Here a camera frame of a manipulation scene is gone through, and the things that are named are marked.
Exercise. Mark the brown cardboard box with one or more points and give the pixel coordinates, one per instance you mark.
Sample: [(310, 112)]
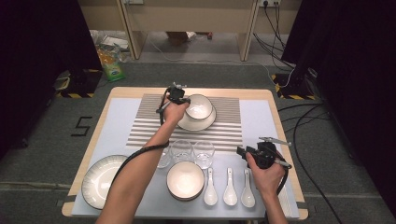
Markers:
[(179, 37)]

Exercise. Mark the white ceramic soup spoon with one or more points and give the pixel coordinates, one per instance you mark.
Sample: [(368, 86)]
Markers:
[(248, 199), (230, 197), (210, 197)]

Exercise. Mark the black curtain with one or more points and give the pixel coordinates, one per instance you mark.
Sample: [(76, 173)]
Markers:
[(358, 77), (31, 62)]

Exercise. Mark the small red object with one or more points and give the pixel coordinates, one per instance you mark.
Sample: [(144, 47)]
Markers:
[(209, 35)]

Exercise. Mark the clear drinking glass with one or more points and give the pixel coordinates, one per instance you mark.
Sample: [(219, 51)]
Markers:
[(181, 149), (165, 160), (204, 152)]

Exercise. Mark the white plate with dark rim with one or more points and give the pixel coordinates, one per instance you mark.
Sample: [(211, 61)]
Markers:
[(199, 124), (96, 183)]

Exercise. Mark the person's left hand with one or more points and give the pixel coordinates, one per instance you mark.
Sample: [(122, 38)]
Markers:
[(174, 113)]

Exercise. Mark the clear plastic bags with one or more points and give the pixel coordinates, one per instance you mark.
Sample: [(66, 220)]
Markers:
[(109, 40)]

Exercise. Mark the green snack bag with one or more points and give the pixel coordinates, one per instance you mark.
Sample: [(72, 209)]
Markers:
[(112, 67)]

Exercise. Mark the black yellow striped stand base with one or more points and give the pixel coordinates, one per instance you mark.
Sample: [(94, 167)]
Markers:
[(84, 84), (295, 88)]

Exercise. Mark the pale blue table mat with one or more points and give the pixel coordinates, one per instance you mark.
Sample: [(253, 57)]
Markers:
[(224, 212)]

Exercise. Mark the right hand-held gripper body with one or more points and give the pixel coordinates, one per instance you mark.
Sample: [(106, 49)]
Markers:
[(264, 155)]

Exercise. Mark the white wall socket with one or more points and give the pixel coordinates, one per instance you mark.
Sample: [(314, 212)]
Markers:
[(261, 2)]

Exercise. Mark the striped grey placemat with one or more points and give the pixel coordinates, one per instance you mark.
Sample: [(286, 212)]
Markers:
[(218, 137)]

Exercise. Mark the bundle of white chopsticks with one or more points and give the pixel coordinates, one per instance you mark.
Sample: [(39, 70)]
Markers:
[(286, 205)]

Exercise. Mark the person's right hand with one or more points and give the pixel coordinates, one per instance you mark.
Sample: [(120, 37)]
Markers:
[(267, 183)]

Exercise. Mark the beige wooden desk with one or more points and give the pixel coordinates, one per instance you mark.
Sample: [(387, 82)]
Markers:
[(193, 15)]

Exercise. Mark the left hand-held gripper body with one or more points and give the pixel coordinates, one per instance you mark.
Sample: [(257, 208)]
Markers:
[(176, 94)]

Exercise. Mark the white bowl with dark rim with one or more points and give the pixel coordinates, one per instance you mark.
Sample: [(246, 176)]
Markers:
[(186, 199), (199, 107), (186, 179)]

